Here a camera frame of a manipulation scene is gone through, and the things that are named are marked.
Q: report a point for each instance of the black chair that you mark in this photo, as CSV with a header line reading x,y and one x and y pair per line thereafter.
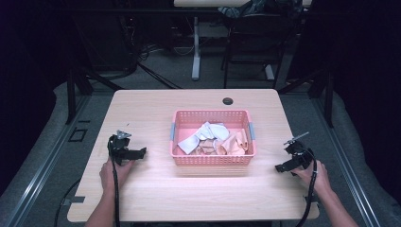
x,y
252,41

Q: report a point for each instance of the aluminium floor rail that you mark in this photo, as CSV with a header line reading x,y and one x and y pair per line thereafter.
x,y
41,170
346,164

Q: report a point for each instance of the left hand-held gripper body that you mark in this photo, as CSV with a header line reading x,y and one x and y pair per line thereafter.
x,y
119,145

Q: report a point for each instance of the grey tape strip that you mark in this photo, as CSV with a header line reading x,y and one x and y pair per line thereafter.
x,y
74,200

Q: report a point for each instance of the pink plastic basket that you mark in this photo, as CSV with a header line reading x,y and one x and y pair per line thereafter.
x,y
212,160

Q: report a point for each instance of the dark patterned cloth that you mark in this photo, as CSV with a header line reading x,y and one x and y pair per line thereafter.
x,y
239,9

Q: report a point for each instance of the person's right hand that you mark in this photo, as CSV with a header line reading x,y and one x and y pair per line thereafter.
x,y
317,179

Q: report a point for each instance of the white desk foot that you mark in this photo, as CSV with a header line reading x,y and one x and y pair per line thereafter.
x,y
269,72

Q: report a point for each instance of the black metal frame post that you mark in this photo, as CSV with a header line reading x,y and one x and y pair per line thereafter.
x,y
71,94

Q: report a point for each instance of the white desk leg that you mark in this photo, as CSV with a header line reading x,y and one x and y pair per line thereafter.
x,y
196,53

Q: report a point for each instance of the beige cloth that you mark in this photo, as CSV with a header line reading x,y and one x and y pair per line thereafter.
x,y
235,143

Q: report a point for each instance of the light blue cloth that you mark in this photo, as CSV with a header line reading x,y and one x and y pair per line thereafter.
x,y
208,132

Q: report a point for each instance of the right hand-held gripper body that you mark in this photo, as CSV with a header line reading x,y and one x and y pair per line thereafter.
x,y
299,154

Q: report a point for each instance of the brown cloth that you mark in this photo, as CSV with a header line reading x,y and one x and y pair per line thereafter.
x,y
206,147

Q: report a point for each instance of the black floor tape square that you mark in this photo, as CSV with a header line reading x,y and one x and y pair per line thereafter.
x,y
78,135

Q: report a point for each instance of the person's left hand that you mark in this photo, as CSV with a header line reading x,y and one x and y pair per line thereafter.
x,y
110,175

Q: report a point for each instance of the white desk top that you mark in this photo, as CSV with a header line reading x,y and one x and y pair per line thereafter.
x,y
211,3

